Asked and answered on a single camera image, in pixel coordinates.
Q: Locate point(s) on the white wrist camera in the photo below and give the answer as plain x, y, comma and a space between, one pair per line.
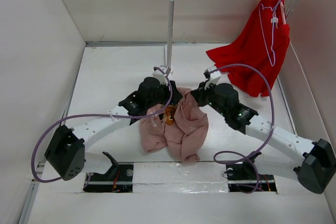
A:
212, 75
162, 74

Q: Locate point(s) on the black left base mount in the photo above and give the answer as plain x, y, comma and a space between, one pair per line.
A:
117, 179

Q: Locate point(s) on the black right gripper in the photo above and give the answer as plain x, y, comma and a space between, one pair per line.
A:
199, 94

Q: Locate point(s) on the lavender wire hanger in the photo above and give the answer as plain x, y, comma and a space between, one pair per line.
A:
274, 21

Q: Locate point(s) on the pink printed t shirt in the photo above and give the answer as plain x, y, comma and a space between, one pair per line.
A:
181, 128

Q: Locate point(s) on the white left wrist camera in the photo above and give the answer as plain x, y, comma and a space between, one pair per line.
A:
162, 74

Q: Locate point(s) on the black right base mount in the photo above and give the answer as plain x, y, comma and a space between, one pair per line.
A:
242, 178

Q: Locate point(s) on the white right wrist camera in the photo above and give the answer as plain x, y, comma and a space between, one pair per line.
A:
212, 75

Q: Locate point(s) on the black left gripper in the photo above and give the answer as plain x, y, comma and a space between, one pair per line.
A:
167, 90

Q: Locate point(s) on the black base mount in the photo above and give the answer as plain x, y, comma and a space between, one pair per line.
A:
117, 179
242, 178

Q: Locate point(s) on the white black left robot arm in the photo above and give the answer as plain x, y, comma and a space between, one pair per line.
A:
68, 149

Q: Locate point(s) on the red t shirt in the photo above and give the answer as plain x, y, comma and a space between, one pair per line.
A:
251, 70

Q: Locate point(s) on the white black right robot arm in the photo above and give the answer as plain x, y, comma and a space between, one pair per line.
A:
311, 163

